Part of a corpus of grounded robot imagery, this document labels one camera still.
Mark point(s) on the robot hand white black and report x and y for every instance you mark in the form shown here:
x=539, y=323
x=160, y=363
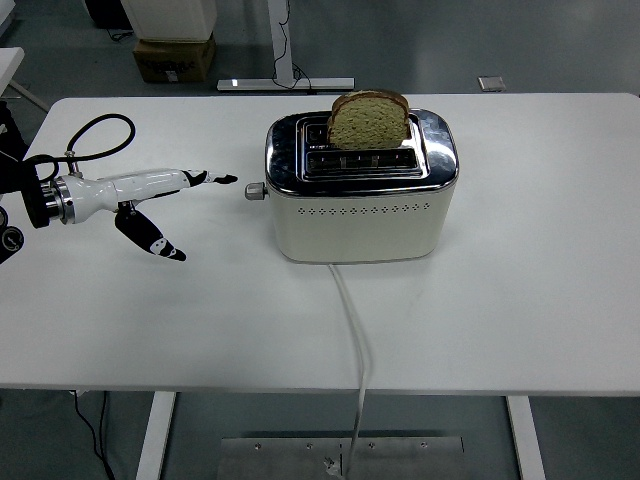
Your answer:
x=140, y=182

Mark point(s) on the black stand beside table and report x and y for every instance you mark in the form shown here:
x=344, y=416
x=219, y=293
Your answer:
x=9, y=130

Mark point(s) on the grey toaster lever knob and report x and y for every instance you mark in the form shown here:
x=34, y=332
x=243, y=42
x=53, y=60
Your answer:
x=255, y=191

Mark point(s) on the white table leg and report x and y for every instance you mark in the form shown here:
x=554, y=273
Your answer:
x=525, y=440
x=155, y=435

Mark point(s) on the grey floor socket plate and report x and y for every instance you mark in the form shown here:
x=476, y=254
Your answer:
x=491, y=83

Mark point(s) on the grey metal plate with screws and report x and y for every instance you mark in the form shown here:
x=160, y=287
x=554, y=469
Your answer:
x=400, y=457

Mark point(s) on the black box on floor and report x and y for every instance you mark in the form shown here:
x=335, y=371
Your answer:
x=105, y=12

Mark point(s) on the white desk leg base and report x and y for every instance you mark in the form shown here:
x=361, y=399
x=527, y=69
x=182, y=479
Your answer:
x=274, y=50

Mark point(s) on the brown cardboard box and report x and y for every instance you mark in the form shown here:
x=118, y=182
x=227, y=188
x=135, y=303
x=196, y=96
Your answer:
x=172, y=60

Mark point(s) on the brown bread slice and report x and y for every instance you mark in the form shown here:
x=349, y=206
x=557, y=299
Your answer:
x=367, y=125

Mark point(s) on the cream and chrome toaster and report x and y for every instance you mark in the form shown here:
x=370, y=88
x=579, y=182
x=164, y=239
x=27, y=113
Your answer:
x=360, y=235

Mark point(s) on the small white side table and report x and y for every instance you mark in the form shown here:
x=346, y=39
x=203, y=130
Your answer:
x=10, y=65

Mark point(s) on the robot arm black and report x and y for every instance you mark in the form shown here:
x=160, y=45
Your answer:
x=37, y=200

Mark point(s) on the white bin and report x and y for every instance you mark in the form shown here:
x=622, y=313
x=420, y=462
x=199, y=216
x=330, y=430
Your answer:
x=170, y=20

